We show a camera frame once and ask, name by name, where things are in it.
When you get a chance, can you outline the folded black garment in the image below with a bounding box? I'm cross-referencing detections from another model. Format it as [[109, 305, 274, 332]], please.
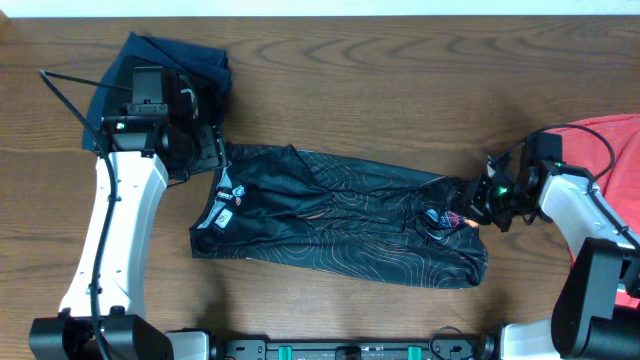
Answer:
[[88, 49, 231, 128]]

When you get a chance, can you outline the red t-shirt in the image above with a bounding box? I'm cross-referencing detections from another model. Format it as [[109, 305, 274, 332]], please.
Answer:
[[553, 114, 639, 233]]

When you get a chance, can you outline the folded navy blue garment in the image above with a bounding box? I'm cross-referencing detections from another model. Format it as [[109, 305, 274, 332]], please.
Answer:
[[86, 33, 231, 153]]

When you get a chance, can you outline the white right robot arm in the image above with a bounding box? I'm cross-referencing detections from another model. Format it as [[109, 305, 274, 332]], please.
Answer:
[[458, 161, 639, 359]]

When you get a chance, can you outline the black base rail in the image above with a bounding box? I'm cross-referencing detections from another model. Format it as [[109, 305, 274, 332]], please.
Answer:
[[164, 325, 501, 360]]

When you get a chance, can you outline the black patterned sports jersey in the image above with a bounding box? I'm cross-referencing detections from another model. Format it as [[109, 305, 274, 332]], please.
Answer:
[[190, 144, 488, 289]]

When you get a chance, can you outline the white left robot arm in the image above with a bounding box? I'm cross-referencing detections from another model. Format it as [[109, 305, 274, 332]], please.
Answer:
[[29, 114, 222, 359]]

